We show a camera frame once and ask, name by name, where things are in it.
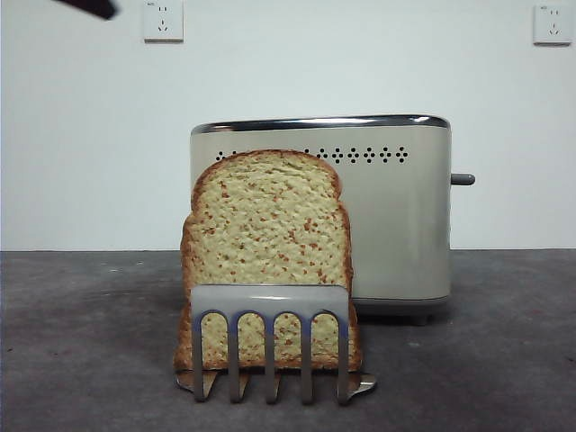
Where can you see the grey toaster lever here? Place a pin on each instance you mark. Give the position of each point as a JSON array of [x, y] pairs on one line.
[[463, 179]]

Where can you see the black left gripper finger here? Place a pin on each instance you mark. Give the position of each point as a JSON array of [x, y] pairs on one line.
[[92, 6]]

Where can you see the cream two-slot toaster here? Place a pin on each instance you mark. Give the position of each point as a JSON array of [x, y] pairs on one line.
[[396, 225]]

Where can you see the white wall socket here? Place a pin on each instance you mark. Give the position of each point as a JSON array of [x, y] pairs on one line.
[[164, 22], [554, 24]]

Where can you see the toasted bread slice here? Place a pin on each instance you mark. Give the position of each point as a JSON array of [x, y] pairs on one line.
[[265, 225]]

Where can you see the stainless steel toast rack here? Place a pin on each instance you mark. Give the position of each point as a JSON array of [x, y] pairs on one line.
[[270, 297]]

